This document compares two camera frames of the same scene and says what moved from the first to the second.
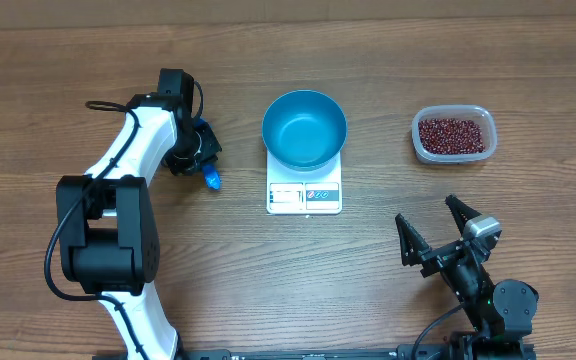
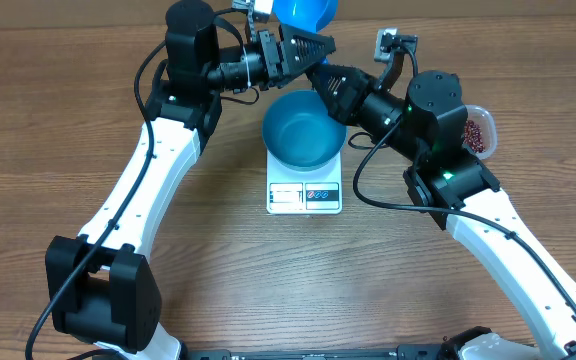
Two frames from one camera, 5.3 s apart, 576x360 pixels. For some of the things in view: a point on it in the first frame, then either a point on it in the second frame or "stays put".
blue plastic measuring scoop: (210, 169) → (315, 15)
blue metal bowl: (304, 129) stays put
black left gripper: (210, 155) → (282, 60)
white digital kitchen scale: (295, 192) stays put
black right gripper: (416, 250) → (353, 107)
